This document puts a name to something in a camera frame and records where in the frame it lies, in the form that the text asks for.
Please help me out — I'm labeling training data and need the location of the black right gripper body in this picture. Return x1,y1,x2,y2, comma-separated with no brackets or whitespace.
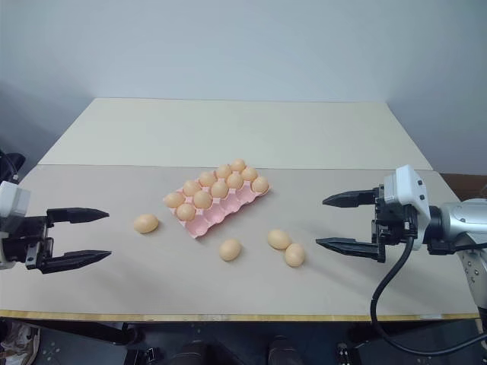
370,183,420,263

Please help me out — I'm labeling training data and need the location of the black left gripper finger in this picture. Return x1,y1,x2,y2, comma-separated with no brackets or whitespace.
39,249,113,275
46,207,111,226

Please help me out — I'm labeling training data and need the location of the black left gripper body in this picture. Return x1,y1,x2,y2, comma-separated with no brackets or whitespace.
0,214,55,272

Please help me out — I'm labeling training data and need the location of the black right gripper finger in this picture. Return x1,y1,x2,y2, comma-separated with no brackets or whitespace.
315,236,385,263
322,188,378,208

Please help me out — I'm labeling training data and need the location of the pink egg tray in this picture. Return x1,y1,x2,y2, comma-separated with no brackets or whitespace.
163,167,273,242

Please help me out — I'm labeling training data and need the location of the white and brown bag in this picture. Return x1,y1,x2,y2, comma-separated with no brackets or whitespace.
0,322,42,361

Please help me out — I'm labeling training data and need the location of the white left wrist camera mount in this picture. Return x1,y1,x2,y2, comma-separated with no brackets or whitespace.
0,179,32,230

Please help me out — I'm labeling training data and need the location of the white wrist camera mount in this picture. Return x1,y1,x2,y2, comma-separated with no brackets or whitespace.
0,179,32,230
383,163,433,252

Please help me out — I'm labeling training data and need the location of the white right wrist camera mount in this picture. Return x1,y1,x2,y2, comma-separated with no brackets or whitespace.
383,163,433,252

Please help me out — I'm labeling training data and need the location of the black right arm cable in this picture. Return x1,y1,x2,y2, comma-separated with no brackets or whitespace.
369,226,487,360

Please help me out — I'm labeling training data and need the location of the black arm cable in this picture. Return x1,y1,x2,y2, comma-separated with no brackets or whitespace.
369,226,487,360
0,151,27,184

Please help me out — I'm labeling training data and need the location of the black table frame bar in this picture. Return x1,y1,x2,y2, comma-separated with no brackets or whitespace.
21,320,148,348

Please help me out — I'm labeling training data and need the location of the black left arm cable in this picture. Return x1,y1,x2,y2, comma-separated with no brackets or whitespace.
0,151,27,184

